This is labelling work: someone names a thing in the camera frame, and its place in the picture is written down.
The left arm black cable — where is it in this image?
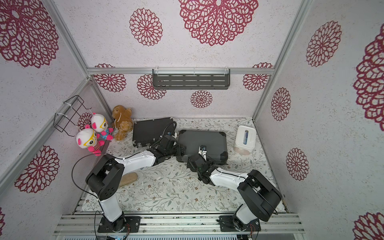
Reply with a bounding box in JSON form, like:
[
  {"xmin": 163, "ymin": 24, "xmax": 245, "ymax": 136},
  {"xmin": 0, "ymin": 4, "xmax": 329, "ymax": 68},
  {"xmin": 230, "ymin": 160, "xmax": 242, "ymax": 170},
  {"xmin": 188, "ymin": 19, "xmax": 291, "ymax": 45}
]
[{"xmin": 71, "ymin": 153, "xmax": 104, "ymax": 205}]

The grey metal wall shelf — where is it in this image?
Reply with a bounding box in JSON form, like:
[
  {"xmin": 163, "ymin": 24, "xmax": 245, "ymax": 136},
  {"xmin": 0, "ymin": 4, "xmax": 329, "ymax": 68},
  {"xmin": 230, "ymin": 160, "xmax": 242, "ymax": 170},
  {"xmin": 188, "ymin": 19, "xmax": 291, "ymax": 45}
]
[{"xmin": 152, "ymin": 69, "xmax": 231, "ymax": 90}]

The white tissue box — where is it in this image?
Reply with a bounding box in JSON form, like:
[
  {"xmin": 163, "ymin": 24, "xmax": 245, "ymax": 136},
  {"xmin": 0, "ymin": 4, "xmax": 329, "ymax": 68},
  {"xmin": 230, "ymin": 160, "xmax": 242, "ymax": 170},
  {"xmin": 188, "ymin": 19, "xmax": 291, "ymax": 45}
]
[{"xmin": 234, "ymin": 126, "xmax": 257, "ymax": 155}]

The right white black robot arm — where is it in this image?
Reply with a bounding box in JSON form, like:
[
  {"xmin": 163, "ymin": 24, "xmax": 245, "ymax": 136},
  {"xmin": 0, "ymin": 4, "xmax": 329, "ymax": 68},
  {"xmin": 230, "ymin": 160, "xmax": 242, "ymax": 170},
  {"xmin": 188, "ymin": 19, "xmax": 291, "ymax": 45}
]
[{"xmin": 187, "ymin": 154, "xmax": 282, "ymax": 231}]

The pink white plush doll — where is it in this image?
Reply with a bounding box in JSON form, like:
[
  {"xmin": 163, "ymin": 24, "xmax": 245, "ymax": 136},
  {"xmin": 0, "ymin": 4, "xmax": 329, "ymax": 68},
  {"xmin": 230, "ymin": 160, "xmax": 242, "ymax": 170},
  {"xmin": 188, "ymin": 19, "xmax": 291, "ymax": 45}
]
[
  {"xmin": 76, "ymin": 125, "xmax": 105, "ymax": 156},
  {"xmin": 91, "ymin": 113, "xmax": 114, "ymax": 141}
]

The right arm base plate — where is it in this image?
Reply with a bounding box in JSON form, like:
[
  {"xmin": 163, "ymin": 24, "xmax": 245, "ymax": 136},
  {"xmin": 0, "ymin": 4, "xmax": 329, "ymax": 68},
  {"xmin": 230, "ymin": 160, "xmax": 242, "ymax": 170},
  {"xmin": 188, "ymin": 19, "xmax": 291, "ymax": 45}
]
[{"xmin": 217, "ymin": 215, "xmax": 261, "ymax": 232}]

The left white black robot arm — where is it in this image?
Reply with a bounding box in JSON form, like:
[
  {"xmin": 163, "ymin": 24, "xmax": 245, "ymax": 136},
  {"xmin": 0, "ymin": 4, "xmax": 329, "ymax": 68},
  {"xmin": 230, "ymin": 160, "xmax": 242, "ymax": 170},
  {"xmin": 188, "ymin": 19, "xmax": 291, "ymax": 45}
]
[{"xmin": 86, "ymin": 135, "xmax": 184, "ymax": 223}]

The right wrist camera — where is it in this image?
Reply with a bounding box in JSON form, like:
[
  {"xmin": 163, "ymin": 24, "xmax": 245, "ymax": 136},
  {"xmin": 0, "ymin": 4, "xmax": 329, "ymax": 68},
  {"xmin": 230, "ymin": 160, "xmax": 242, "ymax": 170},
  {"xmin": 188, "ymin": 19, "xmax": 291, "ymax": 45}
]
[{"xmin": 199, "ymin": 145, "xmax": 207, "ymax": 161}]

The tan wooden oval piece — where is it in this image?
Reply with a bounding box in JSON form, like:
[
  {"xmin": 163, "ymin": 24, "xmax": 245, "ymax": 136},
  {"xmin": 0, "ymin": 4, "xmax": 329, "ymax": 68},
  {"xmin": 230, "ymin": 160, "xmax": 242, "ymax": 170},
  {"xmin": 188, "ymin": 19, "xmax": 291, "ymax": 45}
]
[{"xmin": 119, "ymin": 173, "xmax": 138, "ymax": 188}]

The black wire wall basket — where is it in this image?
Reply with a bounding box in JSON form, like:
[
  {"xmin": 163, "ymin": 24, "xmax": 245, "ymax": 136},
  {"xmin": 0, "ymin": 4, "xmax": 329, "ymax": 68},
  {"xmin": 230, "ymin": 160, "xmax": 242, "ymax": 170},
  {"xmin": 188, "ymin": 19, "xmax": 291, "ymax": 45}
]
[{"xmin": 53, "ymin": 95, "xmax": 92, "ymax": 137}]

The grey hard poker case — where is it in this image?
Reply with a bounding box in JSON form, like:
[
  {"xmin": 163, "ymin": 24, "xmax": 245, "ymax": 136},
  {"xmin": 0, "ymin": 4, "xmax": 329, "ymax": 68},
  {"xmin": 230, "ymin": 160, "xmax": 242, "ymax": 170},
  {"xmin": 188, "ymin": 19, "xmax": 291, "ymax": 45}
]
[{"xmin": 177, "ymin": 130, "xmax": 228, "ymax": 165}]

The brown teddy bear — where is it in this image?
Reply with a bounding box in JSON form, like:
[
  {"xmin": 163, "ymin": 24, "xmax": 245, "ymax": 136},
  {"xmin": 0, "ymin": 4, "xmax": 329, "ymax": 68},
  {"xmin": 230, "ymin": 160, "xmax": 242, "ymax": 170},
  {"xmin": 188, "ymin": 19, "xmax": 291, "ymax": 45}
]
[{"xmin": 112, "ymin": 105, "xmax": 134, "ymax": 141}]

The upper pink white plush doll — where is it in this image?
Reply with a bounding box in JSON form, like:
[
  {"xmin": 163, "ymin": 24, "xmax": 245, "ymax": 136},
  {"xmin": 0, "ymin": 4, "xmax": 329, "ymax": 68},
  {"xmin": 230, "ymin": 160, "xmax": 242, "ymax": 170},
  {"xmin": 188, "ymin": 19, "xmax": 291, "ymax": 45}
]
[{"xmin": 91, "ymin": 113, "xmax": 114, "ymax": 141}]

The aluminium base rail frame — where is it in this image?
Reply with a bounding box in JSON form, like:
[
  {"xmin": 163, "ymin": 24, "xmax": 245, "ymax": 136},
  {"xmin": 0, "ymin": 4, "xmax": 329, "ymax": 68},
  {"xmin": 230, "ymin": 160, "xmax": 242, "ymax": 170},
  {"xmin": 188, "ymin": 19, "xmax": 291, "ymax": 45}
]
[{"xmin": 53, "ymin": 213, "xmax": 305, "ymax": 237}]

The black flat poker case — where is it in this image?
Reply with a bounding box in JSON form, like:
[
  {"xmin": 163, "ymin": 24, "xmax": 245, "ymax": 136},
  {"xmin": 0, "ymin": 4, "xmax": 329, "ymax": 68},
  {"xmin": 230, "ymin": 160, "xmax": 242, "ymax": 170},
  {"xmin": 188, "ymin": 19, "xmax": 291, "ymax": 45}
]
[{"xmin": 132, "ymin": 118, "xmax": 175, "ymax": 148}]

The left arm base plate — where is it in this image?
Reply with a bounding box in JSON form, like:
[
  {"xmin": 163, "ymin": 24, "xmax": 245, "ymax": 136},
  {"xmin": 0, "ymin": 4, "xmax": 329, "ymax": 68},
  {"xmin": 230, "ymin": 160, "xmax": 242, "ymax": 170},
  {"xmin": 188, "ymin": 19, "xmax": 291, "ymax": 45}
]
[{"xmin": 97, "ymin": 216, "xmax": 142, "ymax": 233}]

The lower pink white plush doll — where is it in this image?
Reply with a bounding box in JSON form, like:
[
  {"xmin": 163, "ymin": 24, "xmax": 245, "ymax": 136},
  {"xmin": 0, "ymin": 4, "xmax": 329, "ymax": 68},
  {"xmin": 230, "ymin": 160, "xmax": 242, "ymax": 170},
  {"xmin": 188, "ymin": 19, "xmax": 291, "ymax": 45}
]
[{"xmin": 76, "ymin": 125, "xmax": 105, "ymax": 156}]

